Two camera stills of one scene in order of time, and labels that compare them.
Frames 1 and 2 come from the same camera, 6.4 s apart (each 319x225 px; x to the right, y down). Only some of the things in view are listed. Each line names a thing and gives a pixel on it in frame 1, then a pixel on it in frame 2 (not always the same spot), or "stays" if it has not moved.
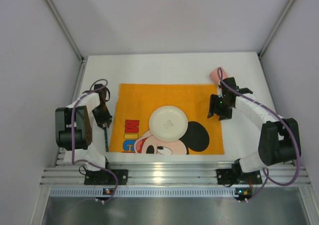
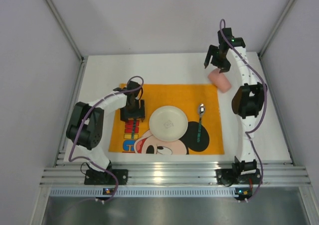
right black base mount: (238, 176) stays
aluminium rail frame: (171, 180) stays
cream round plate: (168, 123) stays
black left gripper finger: (100, 124) -> (142, 110)
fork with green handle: (105, 126) -> (134, 128)
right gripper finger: (214, 102) -> (213, 50)
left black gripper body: (104, 123) -> (132, 113)
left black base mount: (101, 177) stays
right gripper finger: (225, 114) -> (224, 66)
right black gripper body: (219, 111) -> (219, 58)
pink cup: (218, 74) stays
